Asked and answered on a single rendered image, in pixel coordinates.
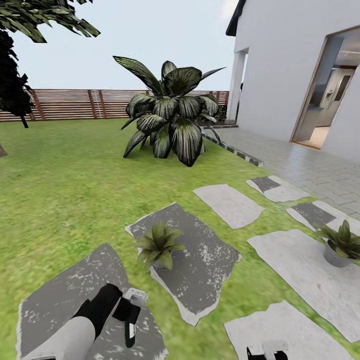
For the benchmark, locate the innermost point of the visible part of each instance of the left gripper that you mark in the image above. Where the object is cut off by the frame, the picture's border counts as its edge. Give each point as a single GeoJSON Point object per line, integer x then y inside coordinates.
{"type": "Point", "coordinates": [130, 314]}

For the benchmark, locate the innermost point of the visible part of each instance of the insectifuge atomizer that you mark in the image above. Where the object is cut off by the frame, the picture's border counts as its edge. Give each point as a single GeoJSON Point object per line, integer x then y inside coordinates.
{"type": "Point", "coordinates": [129, 334]}

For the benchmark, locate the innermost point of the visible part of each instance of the fixed window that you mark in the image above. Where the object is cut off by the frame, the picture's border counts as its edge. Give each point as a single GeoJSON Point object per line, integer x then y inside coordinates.
{"type": "Point", "coordinates": [337, 67]}

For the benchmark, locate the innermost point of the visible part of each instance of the bush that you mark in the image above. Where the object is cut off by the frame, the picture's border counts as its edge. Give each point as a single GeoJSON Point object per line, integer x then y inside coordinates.
{"type": "Point", "coordinates": [170, 122]}
{"type": "Point", "coordinates": [164, 90]}
{"type": "Point", "coordinates": [223, 113]}

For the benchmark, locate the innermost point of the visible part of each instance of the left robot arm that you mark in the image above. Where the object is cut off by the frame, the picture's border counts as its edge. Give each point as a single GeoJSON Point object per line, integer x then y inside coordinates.
{"type": "Point", "coordinates": [75, 338]}

